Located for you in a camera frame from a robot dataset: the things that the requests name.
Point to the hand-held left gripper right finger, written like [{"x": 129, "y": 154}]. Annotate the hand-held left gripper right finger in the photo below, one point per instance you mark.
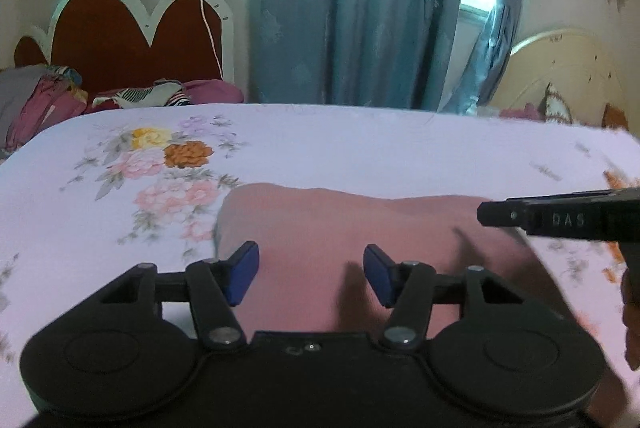
[{"x": 377, "y": 275}]

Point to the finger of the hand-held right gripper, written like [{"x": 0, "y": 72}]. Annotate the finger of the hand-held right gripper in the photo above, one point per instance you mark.
[{"x": 500, "y": 213}]

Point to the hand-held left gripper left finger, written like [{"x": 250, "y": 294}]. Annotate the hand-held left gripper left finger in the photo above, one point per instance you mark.
[{"x": 243, "y": 273}]

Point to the pink garment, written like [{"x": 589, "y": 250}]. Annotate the pink garment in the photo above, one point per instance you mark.
[{"x": 310, "y": 248}]

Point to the pile of clothes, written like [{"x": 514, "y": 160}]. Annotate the pile of clothes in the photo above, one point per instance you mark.
[{"x": 35, "y": 102}]

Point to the person's right hand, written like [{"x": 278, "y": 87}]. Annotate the person's right hand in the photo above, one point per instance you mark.
[{"x": 633, "y": 318}]

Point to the orange cloth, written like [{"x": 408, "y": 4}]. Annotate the orange cloth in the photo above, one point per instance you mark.
[{"x": 615, "y": 116}]

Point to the patterned cushion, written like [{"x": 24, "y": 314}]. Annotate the patterned cushion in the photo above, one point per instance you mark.
[{"x": 556, "y": 103}]

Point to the floral bed sheet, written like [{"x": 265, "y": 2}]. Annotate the floral bed sheet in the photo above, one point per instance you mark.
[{"x": 325, "y": 147}]

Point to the cream headboard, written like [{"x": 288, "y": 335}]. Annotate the cream headboard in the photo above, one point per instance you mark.
[{"x": 565, "y": 62}]

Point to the striped cloth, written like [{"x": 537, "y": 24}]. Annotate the striped cloth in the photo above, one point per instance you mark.
[{"x": 145, "y": 96}]

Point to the blue curtain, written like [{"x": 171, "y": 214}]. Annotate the blue curtain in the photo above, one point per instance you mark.
[
  {"x": 360, "y": 7},
  {"x": 505, "y": 7}
]

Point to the red headboard with white trim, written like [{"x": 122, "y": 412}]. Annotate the red headboard with white trim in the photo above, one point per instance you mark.
[{"x": 110, "y": 37}]

